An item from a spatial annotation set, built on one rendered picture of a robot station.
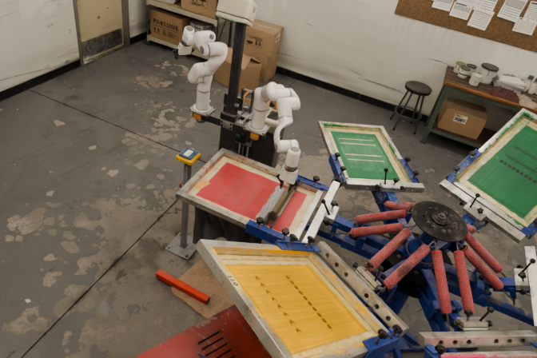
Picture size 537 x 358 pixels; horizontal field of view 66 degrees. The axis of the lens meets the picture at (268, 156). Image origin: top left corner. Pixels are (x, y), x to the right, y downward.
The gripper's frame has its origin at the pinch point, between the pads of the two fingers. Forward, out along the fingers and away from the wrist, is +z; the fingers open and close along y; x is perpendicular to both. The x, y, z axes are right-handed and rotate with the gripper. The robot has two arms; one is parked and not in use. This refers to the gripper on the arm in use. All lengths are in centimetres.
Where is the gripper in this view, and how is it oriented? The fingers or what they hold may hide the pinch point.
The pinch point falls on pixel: (285, 187)
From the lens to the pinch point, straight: 252.4
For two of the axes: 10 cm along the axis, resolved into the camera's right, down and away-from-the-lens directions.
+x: -4.1, 4.9, -7.7
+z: -1.6, 7.9, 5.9
